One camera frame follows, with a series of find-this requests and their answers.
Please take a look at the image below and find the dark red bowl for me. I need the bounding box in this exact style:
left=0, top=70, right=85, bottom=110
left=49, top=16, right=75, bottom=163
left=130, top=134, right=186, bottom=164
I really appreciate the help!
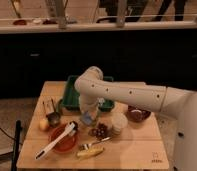
left=127, top=106, right=151, bottom=123

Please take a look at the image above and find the crumpled white paper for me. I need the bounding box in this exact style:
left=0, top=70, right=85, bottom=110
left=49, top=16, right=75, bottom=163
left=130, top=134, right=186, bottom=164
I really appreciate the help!
left=98, top=98, right=105, bottom=107

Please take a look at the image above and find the black stand left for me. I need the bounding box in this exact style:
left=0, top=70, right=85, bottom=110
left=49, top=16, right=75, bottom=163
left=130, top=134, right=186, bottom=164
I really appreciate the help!
left=11, top=120, right=22, bottom=171

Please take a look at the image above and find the blue sponge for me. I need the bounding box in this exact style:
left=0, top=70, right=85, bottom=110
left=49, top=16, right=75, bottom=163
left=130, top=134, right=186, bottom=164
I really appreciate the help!
left=80, top=113, right=93, bottom=125

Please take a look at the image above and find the green plastic tray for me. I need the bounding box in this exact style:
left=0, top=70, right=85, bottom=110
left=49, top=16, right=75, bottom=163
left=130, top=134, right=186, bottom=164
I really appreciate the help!
left=61, top=75, right=115, bottom=112

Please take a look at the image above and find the bunch of dark grapes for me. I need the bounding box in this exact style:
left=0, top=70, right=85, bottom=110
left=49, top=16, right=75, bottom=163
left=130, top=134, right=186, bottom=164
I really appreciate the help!
left=89, top=123, right=108, bottom=139

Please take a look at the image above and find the metal measuring cup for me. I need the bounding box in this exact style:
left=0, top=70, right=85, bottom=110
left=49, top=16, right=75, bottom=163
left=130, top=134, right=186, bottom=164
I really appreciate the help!
left=46, top=112, right=60, bottom=127

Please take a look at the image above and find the orange plate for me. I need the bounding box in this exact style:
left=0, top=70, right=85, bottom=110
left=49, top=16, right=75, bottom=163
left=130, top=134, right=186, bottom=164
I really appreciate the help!
left=49, top=124, right=78, bottom=154

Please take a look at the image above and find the small wooden block toy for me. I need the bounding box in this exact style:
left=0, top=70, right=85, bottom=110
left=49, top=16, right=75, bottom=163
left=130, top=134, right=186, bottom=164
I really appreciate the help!
left=43, top=99, right=55, bottom=115

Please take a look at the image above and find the metal fork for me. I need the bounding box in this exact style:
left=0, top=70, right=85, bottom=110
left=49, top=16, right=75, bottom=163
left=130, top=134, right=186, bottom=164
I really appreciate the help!
left=79, top=137, right=110, bottom=150

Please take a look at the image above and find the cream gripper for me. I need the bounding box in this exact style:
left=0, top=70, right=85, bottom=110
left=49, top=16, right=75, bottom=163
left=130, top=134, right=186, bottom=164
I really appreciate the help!
left=79, top=95, right=98, bottom=120

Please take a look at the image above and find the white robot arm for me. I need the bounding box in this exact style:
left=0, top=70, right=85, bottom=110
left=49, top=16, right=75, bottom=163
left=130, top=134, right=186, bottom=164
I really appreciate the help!
left=74, top=66, right=197, bottom=171

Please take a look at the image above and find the white spatula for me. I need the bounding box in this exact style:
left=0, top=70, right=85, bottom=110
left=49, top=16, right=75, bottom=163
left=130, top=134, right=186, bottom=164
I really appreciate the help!
left=35, top=122, right=77, bottom=160

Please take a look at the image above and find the yellow corn cob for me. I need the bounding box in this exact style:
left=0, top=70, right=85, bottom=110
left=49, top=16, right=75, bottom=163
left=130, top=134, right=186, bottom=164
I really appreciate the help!
left=77, top=147, right=104, bottom=158

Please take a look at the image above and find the white plastic cup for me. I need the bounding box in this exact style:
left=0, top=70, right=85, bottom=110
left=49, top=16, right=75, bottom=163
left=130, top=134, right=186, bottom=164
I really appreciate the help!
left=111, top=113, right=128, bottom=135

